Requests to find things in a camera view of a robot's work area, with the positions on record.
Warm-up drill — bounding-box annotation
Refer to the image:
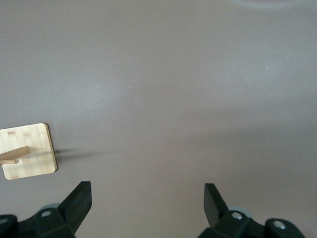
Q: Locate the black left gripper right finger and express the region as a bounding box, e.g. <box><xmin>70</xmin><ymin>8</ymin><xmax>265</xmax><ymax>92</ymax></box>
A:
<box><xmin>198</xmin><ymin>182</ymin><xmax>306</xmax><ymax>238</ymax></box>

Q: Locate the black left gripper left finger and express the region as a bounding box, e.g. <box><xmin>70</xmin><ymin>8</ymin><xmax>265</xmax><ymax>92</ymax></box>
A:
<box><xmin>0</xmin><ymin>180</ymin><xmax>93</xmax><ymax>238</ymax></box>

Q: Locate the wooden mug tree rack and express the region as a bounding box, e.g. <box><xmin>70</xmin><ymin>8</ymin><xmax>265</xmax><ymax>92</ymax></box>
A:
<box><xmin>0</xmin><ymin>122</ymin><xmax>58</xmax><ymax>180</ymax></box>

